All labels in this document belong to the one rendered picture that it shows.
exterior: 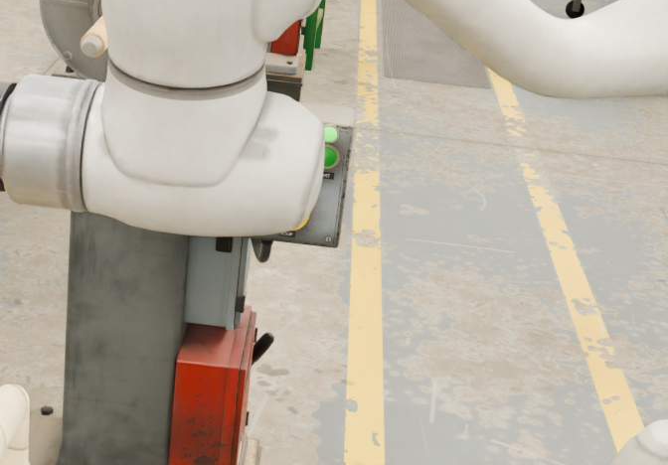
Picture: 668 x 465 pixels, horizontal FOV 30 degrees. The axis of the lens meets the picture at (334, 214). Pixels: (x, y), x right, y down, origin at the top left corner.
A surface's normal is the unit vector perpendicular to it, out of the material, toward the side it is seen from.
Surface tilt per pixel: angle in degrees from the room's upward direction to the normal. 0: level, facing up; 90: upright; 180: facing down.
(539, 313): 0
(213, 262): 90
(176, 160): 98
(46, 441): 24
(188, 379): 90
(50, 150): 79
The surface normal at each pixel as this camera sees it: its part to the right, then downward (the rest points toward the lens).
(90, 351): -0.03, 0.37
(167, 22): -0.13, 0.58
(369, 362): 0.11, -0.92
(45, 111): 0.03, -0.38
